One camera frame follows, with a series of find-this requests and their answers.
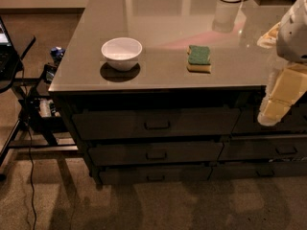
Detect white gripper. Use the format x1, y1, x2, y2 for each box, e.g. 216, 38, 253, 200
257, 0, 307, 127

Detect dark drawer cabinet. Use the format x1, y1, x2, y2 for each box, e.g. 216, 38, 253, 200
50, 0, 307, 184

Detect green and yellow sponge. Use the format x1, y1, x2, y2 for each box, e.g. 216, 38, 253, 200
187, 45, 211, 73

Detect white bowl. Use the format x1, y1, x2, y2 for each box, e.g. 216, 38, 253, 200
101, 37, 143, 72

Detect blue small object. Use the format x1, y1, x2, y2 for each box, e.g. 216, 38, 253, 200
50, 47, 65, 63

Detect small device with screen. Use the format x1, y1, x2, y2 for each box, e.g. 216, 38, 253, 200
44, 64, 58, 83

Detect black side stand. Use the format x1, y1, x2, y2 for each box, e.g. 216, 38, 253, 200
0, 36, 75, 165

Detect black laptop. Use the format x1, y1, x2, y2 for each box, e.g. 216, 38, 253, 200
0, 17, 19, 81

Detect black cable on floor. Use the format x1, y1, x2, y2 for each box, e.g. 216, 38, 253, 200
19, 64, 38, 230

